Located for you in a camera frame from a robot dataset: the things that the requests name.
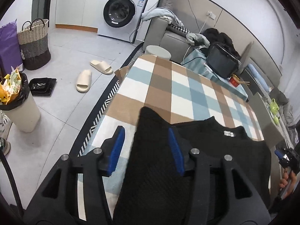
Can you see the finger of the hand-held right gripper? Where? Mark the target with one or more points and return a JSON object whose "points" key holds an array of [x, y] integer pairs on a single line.
{"points": [[278, 154], [284, 163]]}

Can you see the person's right hand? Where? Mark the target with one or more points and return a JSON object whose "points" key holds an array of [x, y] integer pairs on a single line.
{"points": [[283, 183]]}

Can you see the stack of black trays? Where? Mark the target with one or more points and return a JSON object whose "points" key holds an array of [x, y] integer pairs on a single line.
{"points": [[42, 86]]}

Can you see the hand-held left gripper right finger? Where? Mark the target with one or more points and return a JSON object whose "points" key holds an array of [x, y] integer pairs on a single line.
{"points": [[175, 154]]}

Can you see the black electric cooker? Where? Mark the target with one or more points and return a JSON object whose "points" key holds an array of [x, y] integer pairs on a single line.
{"points": [[221, 62]]}

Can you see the grey cushion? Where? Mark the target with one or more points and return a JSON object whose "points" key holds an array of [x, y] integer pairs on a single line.
{"points": [[165, 1]]}

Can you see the light grey garment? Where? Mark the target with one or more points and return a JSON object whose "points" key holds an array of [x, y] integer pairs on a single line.
{"points": [[199, 39]]}

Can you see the white wall socket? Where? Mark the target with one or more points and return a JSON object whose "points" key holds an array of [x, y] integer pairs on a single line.
{"points": [[211, 15]]}

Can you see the black white zigzag rug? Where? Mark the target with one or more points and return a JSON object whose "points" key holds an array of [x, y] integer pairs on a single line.
{"points": [[103, 107]]}

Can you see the grey bedding heap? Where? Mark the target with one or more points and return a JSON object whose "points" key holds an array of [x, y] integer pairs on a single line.
{"points": [[287, 110]]}

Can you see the grey sofa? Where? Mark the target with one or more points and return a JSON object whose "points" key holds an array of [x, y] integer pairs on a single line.
{"points": [[173, 44]]}

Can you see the plaid blanket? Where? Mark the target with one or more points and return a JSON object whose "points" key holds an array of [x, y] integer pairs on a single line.
{"points": [[187, 91]]}

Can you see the person's right forearm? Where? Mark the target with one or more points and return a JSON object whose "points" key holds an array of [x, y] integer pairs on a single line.
{"points": [[281, 206]]}

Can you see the red bowl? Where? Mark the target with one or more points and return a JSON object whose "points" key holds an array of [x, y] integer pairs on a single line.
{"points": [[234, 80]]}

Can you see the green toy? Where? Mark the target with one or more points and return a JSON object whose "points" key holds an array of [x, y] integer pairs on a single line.
{"points": [[273, 107]]}

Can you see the light blue pillow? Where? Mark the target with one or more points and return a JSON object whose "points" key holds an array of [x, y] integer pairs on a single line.
{"points": [[256, 75]]}

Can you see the black clothes pile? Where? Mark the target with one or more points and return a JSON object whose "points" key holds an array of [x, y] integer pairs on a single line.
{"points": [[222, 37]]}

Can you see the beige slipper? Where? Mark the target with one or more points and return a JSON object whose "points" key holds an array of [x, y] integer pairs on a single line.
{"points": [[102, 66], [84, 80]]}

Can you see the purple bag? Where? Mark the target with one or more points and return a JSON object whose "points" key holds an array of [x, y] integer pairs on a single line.
{"points": [[9, 49]]}

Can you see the white round stool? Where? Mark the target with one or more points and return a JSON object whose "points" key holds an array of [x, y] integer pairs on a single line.
{"points": [[158, 51]]}

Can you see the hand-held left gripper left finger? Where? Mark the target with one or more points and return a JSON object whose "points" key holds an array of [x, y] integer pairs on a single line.
{"points": [[116, 152]]}

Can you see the grey cabinet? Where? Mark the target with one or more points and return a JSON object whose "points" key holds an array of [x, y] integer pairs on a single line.
{"points": [[267, 117]]}

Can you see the black knit sweater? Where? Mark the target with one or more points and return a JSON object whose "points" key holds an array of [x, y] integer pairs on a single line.
{"points": [[164, 187]]}

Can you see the woven laundry basket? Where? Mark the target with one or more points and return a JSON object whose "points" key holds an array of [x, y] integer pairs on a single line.
{"points": [[35, 44]]}

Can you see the grey clothes heap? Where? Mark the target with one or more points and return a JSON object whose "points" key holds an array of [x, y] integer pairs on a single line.
{"points": [[161, 14]]}

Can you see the white base cabinets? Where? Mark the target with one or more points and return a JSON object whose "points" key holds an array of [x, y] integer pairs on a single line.
{"points": [[77, 7]]}

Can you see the white washing machine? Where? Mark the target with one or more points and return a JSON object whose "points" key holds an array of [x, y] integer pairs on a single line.
{"points": [[121, 11]]}

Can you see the houndstooth pillow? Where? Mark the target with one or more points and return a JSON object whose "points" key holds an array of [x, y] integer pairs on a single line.
{"points": [[180, 29]]}

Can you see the white trash bin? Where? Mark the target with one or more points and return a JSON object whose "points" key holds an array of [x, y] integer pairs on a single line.
{"points": [[21, 112]]}

